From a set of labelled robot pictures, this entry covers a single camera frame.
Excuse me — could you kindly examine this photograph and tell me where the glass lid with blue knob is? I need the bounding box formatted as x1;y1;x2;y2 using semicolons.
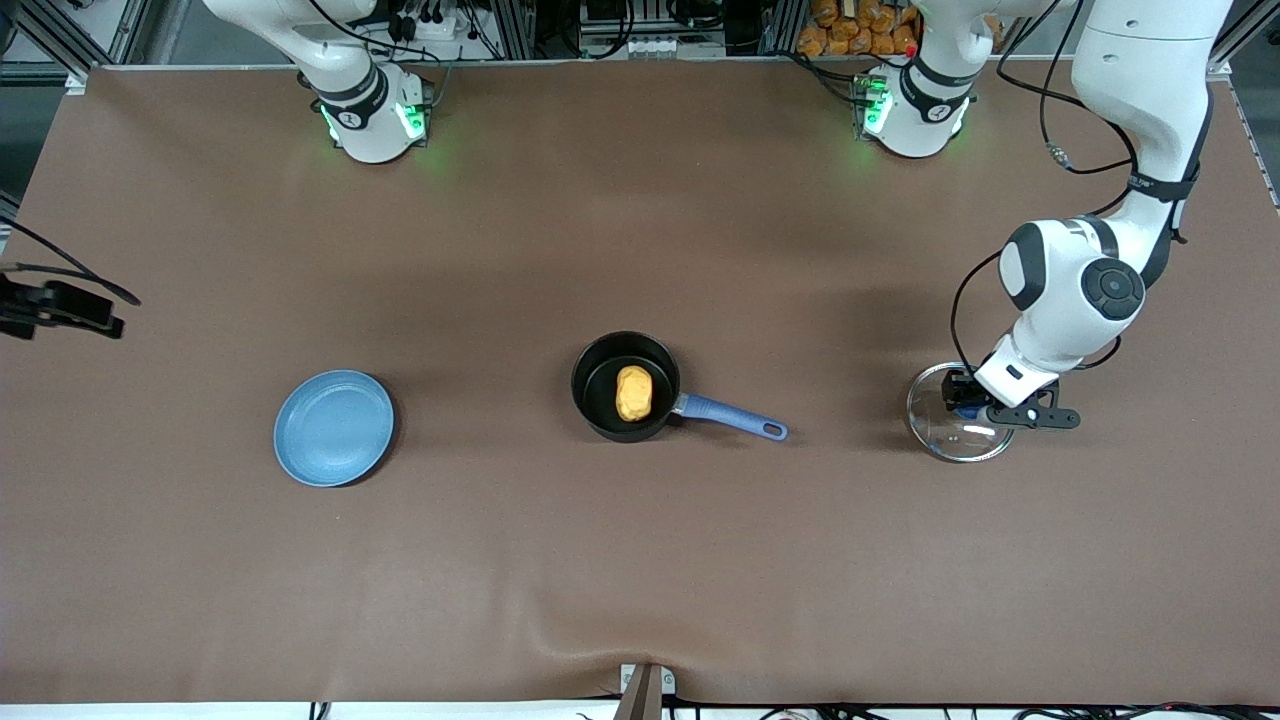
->
906;362;1020;465

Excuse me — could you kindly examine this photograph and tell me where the yellow potato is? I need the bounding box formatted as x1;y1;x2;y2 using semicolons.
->
615;365;655;423

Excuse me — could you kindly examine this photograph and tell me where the blue plate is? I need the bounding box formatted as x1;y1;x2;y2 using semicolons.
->
273;370;397;489

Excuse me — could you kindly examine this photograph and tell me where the brown table mat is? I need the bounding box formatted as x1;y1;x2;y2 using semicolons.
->
0;55;1280;706

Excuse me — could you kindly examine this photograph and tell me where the bag of orange snacks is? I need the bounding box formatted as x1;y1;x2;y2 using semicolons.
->
797;0;919;58

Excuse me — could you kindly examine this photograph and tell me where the white power strip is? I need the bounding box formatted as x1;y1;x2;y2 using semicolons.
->
403;8;473;43

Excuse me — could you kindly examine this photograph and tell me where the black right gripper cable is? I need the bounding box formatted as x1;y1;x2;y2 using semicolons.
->
0;218;143;307

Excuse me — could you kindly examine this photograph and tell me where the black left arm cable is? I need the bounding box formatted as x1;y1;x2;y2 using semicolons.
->
947;0;1193;377

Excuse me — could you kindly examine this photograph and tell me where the black pot with blue handle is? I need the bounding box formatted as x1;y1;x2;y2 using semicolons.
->
571;331;791;444

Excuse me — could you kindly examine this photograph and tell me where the metal table clamp bracket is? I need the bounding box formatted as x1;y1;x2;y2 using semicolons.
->
618;663;677;720

